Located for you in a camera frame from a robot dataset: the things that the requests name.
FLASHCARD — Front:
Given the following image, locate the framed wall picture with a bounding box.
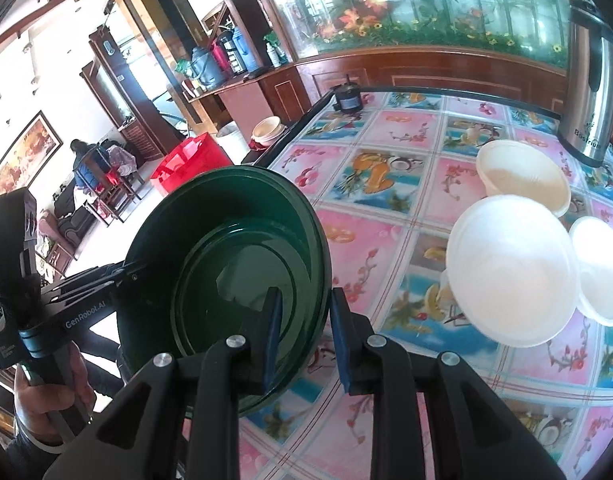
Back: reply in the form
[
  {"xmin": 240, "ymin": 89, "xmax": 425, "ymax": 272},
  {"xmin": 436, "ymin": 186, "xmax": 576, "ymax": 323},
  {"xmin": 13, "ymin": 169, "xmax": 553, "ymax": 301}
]
[{"xmin": 0, "ymin": 110, "xmax": 62, "ymax": 198}]

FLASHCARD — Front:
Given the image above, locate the black airpot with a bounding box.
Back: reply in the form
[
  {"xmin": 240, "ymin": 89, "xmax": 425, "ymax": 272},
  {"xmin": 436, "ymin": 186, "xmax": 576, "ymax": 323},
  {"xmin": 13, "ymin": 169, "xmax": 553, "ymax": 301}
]
[{"xmin": 217, "ymin": 30, "xmax": 242, "ymax": 73}]

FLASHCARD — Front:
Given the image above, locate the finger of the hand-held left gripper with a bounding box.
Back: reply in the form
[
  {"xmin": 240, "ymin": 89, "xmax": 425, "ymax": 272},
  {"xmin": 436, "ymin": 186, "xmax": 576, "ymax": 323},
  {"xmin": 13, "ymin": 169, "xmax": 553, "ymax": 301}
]
[
  {"xmin": 61, "ymin": 262, "xmax": 138, "ymax": 289},
  {"xmin": 41, "ymin": 271, "xmax": 143, "ymax": 307}
]

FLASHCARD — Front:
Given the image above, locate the wooden chair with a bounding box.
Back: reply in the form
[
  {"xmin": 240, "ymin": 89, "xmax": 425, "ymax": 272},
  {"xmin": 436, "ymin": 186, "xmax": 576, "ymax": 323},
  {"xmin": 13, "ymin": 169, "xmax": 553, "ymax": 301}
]
[{"xmin": 79, "ymin": 150, "xmax": 137, "ymax": 222}]

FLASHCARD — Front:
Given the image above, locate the dark sofa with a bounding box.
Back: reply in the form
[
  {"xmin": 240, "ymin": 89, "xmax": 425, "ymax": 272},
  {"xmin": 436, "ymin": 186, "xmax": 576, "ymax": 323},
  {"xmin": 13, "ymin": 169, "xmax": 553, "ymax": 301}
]
[{"xmin": 54, "ymin": 190, "xmax": 96, "ymax": 241}]

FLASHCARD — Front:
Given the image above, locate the wooden sideboard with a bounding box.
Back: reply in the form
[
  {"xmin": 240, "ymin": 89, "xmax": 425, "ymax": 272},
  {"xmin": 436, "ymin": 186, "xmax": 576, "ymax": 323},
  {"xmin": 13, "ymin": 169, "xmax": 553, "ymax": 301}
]
[{"xmin": 186, "ymin": 67, "xmax": 307, "ymax": 136}]

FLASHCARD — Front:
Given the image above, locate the dark green bowl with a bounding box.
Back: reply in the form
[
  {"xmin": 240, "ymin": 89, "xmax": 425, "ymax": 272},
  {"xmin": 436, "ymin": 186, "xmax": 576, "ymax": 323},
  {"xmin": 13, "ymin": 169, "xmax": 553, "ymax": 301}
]
[{"xmin": 117, "ymin": 165, "xmax": 332, "ymax": 418}]

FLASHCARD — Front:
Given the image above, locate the red paper bag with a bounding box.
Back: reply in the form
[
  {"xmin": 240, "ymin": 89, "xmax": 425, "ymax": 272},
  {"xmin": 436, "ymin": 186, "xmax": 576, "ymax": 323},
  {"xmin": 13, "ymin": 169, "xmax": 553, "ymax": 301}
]
[{"xmin": 150, "ymin": 132, "xmax": 236, "ymax": 196}]

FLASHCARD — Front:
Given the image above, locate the cream plastic bowl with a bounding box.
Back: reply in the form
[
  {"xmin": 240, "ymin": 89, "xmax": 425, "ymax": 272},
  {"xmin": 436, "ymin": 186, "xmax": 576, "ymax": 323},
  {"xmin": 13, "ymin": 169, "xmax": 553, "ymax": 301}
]
[{"xmin": 253, "ymin": 116, "xmax": 286, "ymax": 137}]

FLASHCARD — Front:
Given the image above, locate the person's left hand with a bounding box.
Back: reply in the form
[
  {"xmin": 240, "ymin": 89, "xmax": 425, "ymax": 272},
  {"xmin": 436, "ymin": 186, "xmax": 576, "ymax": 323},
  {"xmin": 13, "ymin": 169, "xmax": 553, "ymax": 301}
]
[{"xmin": 12, "ymin": 347, "xmax": 96, "ymax": 443}]

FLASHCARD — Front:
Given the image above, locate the grey-blue flask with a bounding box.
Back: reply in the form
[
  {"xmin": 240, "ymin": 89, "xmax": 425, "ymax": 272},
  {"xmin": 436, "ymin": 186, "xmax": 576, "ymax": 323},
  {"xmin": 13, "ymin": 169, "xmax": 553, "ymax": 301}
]
[{"xmin": 191, "ymin": 46, "xmax": 226, "ymax": 87}]

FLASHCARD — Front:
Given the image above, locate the white paper bowl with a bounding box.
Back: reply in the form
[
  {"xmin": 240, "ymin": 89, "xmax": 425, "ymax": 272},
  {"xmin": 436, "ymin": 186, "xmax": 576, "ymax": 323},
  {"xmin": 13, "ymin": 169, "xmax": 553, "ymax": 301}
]
[
  {"xmin": 569, "ymin": 216, "xmax": 613, "ymax": 326},
  {"xmin": 445, "ymin": 195, "xmax": 581, "ymax": 348}
]

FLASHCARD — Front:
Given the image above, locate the small black jar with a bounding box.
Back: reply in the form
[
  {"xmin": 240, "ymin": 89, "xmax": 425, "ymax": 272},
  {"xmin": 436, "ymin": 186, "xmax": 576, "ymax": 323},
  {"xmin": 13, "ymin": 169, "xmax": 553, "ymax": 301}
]
[{"xmin": 334, "ymin": 85, "xmax": 362, "ymax": 113}]

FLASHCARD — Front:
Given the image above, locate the stainless steel airpot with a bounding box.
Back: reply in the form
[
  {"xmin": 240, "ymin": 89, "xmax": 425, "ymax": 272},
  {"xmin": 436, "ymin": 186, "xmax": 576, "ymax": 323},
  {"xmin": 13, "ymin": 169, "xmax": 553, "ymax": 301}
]
[{"xmin": 558, "ymin": 0, "xmax": 613, "ymax": 168}]

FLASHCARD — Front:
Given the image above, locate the blue flask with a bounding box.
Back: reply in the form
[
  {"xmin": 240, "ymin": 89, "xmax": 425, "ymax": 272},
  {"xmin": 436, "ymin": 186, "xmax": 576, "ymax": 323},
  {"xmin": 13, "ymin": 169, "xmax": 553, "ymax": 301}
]
[{"xmin": 231, "ymin": 25, "xmax": 260, "ymax": 73}]

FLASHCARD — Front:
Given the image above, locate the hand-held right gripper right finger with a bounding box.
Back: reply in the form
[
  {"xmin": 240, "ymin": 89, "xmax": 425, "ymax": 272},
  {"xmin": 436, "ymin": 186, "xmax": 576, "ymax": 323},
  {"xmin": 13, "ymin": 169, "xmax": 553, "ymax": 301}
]
[{"xmin": 329, "ymin": 287, "xmax": 570, "ymax": 480}]

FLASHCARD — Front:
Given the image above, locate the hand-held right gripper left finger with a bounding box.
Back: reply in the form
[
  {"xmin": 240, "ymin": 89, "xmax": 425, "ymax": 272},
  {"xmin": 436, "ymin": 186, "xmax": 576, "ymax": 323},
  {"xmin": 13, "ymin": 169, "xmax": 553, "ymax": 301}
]
[{"xmin": 41, "ymin": 287, "xmax": 284, "ymax": 480}]

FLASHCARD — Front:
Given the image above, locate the red flask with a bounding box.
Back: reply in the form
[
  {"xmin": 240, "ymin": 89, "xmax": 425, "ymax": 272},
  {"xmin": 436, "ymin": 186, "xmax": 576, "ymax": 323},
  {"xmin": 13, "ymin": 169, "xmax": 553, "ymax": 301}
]
[{"xmin": 210, "ymin": 40, "xmax": 232, "ymax": 77}]

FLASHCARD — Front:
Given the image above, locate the cream paper bowl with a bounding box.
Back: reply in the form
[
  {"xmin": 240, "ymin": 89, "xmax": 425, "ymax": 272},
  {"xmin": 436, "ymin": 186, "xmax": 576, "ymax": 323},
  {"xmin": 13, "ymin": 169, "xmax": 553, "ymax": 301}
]
[{"xmin": 475, "ymin": 140, "xmax": 571, "ymax": 218}]

